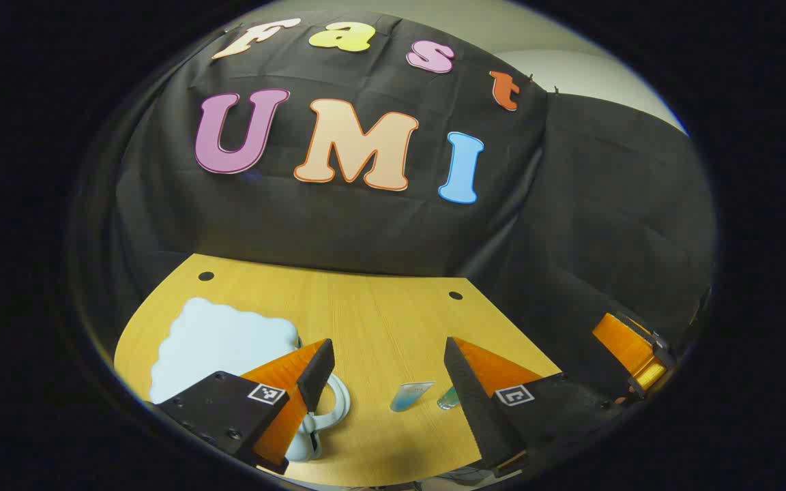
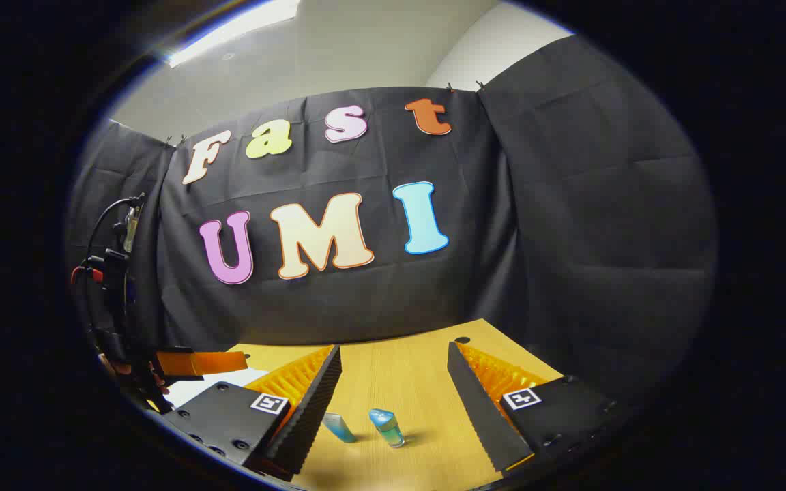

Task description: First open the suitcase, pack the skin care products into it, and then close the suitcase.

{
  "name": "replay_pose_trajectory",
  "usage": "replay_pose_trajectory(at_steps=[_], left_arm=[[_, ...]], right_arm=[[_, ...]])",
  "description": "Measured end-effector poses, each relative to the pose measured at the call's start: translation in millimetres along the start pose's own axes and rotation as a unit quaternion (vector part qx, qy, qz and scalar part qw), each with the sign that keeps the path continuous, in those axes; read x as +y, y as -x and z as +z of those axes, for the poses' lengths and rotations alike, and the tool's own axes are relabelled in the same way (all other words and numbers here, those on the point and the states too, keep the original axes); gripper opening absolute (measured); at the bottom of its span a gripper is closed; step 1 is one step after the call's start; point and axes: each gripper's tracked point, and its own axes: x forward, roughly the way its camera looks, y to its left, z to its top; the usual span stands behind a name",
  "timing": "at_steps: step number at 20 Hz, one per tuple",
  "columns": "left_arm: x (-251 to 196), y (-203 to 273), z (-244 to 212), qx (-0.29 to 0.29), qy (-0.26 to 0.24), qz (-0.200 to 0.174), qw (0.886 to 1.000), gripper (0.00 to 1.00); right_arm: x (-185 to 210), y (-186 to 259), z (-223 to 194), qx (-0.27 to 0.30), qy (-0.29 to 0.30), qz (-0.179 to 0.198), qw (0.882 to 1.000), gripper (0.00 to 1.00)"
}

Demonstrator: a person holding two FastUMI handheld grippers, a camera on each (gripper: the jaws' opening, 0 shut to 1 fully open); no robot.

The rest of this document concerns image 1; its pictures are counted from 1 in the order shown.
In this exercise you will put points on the green bottle with blue cap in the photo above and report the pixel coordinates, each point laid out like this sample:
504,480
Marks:
447,399

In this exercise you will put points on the blue skin care tube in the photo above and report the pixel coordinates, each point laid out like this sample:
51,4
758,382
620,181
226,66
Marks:
410,397

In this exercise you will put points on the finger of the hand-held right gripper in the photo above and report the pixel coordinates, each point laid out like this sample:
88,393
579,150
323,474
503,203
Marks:
628,348

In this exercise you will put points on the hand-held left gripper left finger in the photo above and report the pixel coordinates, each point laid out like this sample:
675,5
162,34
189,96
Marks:
318,375

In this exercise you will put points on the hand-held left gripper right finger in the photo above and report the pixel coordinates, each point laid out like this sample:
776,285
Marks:
468,402

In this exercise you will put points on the light blue cloud-shaped suitcase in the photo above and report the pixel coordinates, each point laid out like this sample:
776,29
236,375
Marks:
215,341

